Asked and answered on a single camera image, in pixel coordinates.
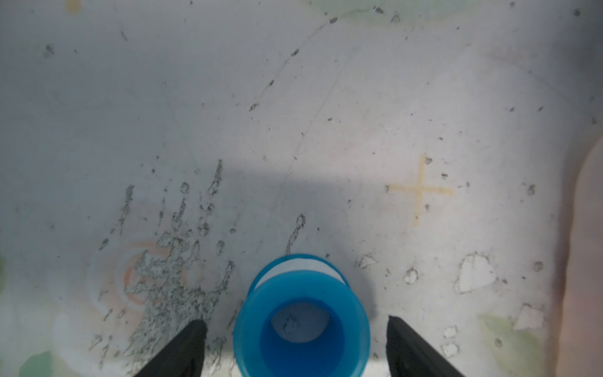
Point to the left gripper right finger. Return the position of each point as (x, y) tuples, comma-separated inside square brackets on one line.
[(409, 355)]

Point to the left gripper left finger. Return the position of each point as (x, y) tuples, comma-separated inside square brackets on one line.
[(183, 356)]

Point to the blue tape roll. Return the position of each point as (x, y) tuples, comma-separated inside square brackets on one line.
[(301, 318)]

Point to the white storage box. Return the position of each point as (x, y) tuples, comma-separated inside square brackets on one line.
[(580, 343)]

